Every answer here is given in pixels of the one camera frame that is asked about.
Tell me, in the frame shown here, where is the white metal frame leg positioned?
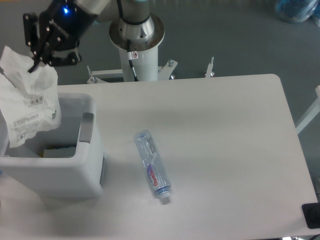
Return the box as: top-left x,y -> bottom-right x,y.
295,85 -> 320,134

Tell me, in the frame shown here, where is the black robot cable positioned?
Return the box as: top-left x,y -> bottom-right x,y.
126,39 -> 139,82

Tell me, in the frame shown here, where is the crushed clear plastic bottle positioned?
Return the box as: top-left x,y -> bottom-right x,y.
134,130 -> 171,204

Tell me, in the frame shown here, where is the blue plastic bag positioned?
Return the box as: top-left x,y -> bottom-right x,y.
274,0 -> 320,24

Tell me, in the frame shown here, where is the white plastic wrapper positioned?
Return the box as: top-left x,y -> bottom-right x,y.
0,46 -> 62,148

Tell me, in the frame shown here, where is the black device at table edge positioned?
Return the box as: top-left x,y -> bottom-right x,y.
301,202 -> 320,229

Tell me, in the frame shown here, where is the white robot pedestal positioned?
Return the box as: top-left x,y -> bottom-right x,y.
109,13 -> 165,82

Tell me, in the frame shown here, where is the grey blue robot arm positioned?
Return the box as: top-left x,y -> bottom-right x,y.
23,0 -> 151,73

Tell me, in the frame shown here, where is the white trash can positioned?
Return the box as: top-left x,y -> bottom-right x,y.
0,93 -> 106,198

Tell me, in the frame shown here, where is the white pedestal base frame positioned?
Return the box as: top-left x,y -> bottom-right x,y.
86,56 -> 216,84

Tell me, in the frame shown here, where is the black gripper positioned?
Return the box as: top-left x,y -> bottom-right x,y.
23,0 -> 98,73

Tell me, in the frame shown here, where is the trash inside can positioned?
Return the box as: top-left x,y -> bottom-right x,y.
36,144 -> 76,158

